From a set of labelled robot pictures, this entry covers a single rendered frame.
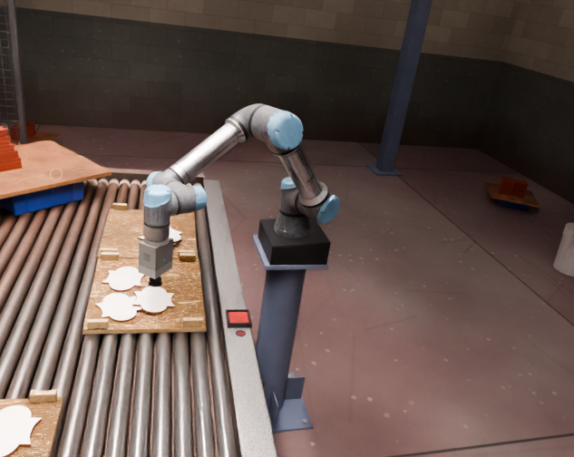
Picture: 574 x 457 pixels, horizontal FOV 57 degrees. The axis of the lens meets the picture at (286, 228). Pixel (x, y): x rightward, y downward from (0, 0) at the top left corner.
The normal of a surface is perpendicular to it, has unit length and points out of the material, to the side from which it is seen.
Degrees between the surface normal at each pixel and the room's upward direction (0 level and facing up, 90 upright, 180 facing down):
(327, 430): 0
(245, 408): 0
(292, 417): 0
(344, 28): 90
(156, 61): 90
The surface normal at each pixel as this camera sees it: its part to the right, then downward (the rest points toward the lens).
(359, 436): 0.13, -0.89
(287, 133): 0.63, 0.29
